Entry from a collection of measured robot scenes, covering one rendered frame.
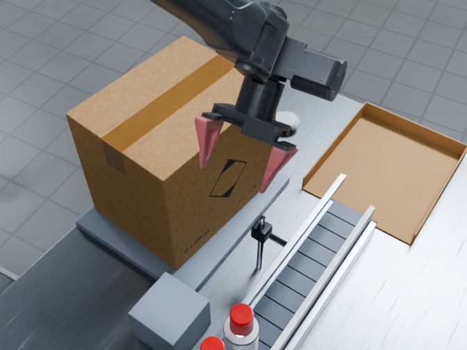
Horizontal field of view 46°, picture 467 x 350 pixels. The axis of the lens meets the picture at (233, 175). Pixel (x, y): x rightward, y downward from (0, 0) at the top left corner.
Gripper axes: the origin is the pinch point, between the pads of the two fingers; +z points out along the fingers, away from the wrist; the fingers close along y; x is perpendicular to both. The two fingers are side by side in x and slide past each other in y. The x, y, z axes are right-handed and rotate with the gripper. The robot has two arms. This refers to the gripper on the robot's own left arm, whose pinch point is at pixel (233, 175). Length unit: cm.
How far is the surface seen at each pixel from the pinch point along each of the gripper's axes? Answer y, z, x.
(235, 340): 9.5, 20.6, -5.0
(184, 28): -118, -15, 208
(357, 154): 10, -2, 56
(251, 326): 10.8, 17.7, -4.9
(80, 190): -97, 59, 116
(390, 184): 19, 1, 52
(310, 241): 9.9, 13.6, 29.6
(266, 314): 9.0, 25.0, 15.7
